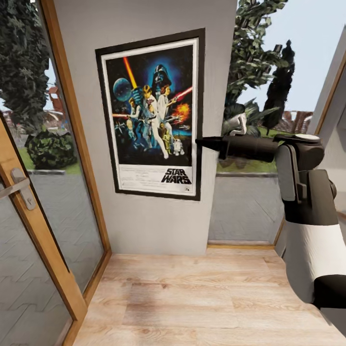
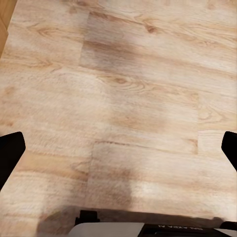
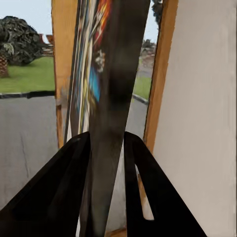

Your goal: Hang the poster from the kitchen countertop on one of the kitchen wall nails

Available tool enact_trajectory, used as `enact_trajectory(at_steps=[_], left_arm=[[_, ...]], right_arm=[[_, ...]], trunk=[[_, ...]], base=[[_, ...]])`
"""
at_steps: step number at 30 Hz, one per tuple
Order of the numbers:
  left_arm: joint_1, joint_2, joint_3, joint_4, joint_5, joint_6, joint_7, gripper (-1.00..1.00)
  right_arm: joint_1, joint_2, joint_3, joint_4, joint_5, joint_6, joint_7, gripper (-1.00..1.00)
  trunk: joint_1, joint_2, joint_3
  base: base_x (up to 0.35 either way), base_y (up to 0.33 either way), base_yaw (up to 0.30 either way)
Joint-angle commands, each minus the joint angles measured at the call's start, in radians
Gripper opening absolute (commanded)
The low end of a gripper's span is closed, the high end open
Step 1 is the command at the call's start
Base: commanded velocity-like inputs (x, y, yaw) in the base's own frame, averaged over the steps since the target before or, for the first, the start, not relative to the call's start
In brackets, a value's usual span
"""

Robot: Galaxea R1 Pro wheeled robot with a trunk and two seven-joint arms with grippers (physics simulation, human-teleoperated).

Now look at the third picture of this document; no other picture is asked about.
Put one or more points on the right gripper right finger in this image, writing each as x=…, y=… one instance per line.
x=172, y=218

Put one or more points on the poster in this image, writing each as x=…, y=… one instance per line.
x=107, y=45

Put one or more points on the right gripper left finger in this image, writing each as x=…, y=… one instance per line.
x=49, y=204

